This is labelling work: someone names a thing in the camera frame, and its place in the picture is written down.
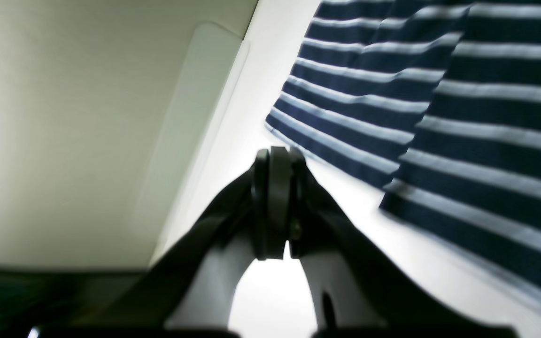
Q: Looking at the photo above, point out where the navy white striped T-shirt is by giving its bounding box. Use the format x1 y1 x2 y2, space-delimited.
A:
264 0 541 308

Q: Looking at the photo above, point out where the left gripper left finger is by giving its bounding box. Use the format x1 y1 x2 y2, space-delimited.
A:
39 148 294 338

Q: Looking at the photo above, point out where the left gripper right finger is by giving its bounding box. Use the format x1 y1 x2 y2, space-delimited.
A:
289 150 517 338

